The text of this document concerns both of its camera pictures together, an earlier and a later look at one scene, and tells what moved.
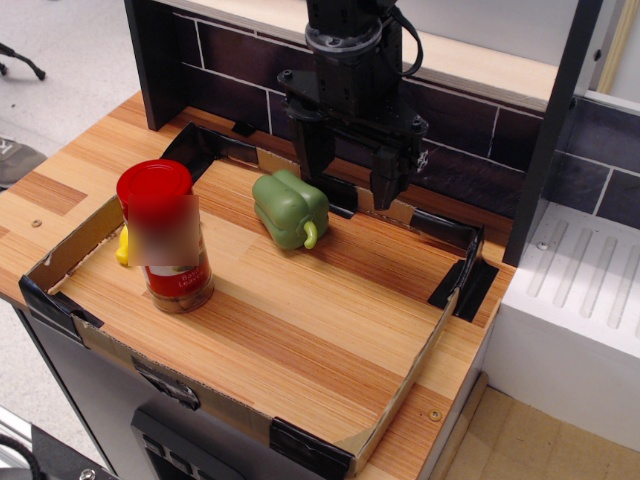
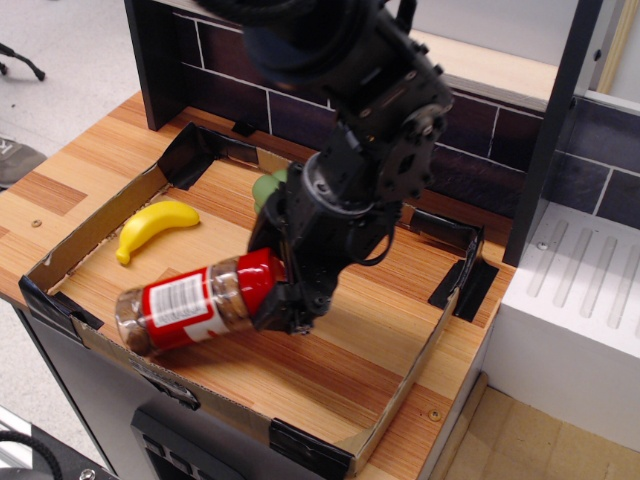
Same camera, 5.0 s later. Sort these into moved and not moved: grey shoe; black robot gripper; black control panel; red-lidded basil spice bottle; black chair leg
Moved: red-lidded basil spice bottle; black robot gripper
Not moved: black chair leg; black control panel; grey shoe
